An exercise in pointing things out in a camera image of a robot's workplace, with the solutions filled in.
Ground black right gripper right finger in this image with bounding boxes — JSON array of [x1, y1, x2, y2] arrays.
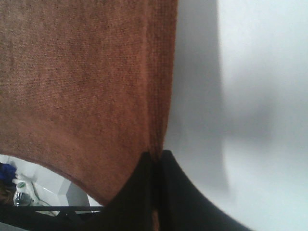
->
[[157, 150, 250, 231]]

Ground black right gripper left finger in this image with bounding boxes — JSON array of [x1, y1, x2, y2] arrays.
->
[[79, 153, 153, 231]]

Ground brown towel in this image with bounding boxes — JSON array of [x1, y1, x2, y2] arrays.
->
[[0, 0, 179, 231]]

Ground clear plastic water bottle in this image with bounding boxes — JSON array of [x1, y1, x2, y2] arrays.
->
[[13, 181, 32, 206]]

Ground blue cloth in basket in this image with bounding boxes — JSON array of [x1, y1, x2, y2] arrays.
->
[[0, 163, 16, 186]]

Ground black metal frame bar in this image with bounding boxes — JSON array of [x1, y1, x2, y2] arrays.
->
[[0, 205, 104, 224]]

